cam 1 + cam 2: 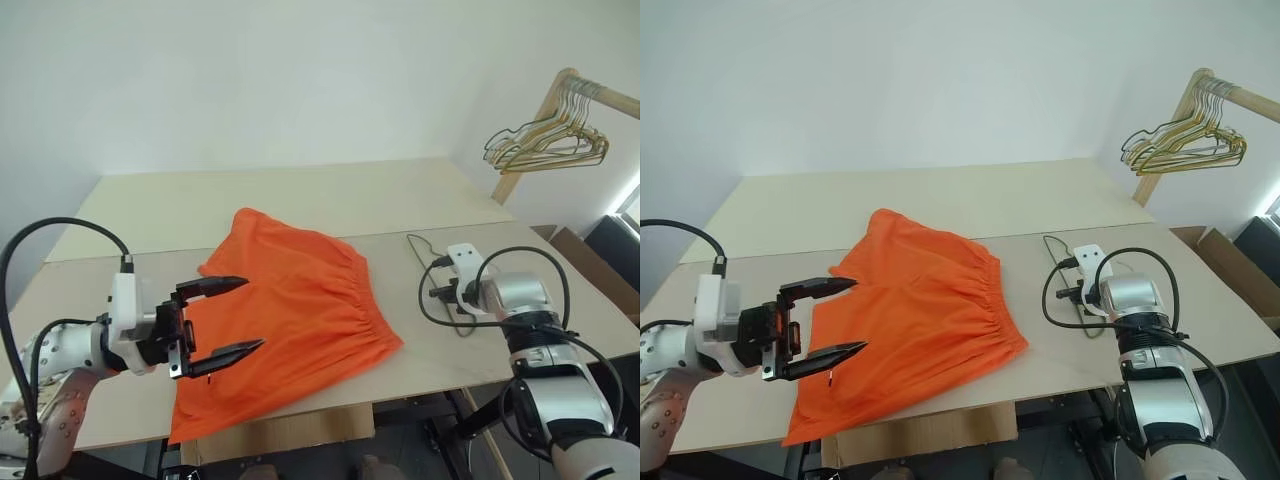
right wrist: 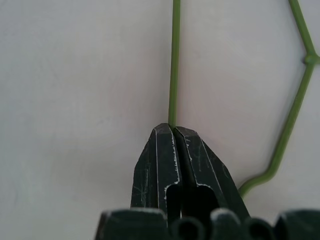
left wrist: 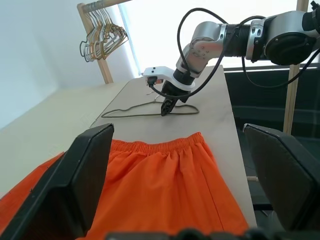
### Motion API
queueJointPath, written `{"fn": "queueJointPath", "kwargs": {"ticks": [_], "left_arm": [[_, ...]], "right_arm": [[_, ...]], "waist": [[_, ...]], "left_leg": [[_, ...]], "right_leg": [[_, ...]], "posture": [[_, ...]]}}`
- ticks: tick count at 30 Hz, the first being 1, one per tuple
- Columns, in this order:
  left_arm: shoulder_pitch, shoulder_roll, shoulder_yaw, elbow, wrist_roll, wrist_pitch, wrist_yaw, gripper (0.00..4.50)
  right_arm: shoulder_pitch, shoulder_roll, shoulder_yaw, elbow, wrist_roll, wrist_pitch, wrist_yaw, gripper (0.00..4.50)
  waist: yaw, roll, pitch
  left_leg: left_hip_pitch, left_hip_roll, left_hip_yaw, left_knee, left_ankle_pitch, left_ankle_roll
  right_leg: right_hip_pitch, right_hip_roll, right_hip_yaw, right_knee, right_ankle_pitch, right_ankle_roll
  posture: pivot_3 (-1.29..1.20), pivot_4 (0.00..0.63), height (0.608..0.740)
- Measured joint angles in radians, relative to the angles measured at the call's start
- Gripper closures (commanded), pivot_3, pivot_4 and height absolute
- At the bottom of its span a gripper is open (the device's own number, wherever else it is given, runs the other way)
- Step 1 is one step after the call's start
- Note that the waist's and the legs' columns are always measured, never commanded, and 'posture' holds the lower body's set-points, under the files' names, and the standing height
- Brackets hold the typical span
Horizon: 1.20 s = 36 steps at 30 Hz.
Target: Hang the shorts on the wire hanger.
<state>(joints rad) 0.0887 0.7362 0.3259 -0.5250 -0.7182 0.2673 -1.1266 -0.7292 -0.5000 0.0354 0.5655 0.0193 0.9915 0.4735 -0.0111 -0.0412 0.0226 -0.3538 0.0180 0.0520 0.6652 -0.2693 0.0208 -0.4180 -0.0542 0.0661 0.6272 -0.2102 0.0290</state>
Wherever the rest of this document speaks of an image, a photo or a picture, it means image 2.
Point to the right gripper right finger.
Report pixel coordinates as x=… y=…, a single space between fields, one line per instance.
x=200 y=160

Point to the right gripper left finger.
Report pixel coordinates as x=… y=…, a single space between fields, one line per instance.
x=160 y=160

